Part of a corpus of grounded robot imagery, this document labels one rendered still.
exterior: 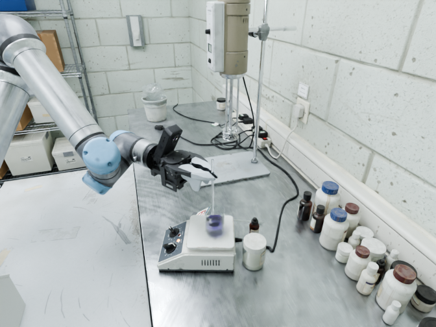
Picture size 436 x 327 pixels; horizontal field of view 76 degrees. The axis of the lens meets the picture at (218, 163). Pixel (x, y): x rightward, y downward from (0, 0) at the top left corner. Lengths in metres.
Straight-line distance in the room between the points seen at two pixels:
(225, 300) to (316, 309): 0.21
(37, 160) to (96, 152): 2.33
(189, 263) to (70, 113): 0.45
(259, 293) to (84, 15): 2.67
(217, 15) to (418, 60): 0.54
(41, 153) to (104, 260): 2.16
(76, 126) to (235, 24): 0.55
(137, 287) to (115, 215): 0.30
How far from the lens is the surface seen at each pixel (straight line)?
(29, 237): 1.02
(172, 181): 0.72
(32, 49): 0.81
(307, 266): 0.82
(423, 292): 0.83
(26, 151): 2.95
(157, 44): 3.00
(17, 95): 0.92
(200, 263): 0.75
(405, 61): 0.86
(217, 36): 0.94
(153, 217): 0.95
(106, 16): 2.96
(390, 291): 0.77
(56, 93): 0.74
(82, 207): 1.06
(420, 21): 0.84
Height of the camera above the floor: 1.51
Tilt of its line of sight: 31 degrees down
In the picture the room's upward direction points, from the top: straight up
